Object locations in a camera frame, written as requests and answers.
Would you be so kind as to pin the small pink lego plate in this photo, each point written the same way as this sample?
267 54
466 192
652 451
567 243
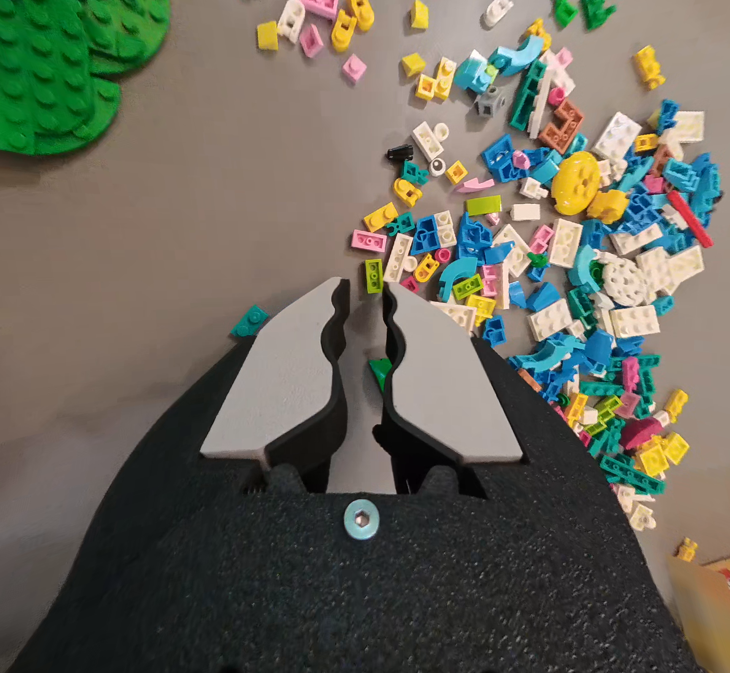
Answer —
311 40

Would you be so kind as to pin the small pink lego tile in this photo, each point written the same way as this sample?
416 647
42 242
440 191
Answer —
353 68

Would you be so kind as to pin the yellow lego plate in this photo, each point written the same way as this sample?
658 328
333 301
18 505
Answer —
686 550

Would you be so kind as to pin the lime lego plate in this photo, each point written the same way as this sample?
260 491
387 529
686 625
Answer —
373 276

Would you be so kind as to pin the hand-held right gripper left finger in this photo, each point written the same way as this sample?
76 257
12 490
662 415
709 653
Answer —
274 393

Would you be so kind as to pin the green lego clip plate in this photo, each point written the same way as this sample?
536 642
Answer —
597 7
563 7

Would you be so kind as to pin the small yellow lego tile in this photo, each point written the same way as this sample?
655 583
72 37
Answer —
267 36

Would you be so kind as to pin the yellow lego box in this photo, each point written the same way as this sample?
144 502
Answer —
704 610

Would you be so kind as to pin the white lego piece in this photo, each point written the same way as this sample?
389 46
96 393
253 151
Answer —
291 20

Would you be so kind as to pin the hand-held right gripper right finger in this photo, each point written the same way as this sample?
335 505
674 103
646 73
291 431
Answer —
450 399

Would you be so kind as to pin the pile of colourful lego pieces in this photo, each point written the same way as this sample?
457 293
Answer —
570 262

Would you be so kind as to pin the yellow lego clip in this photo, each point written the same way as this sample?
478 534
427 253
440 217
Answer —
650 66
360 9
343 31

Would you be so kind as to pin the green lego build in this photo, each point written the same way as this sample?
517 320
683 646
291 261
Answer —
57 56

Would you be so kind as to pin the teal lego plate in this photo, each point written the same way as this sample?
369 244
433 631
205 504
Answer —
249 322

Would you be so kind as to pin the green lego slope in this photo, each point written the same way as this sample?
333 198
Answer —
380 371

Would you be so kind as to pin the white lego clip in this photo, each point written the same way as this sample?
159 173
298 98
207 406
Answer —
496 10

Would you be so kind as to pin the yellow lego slope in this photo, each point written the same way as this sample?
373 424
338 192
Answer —
419 14

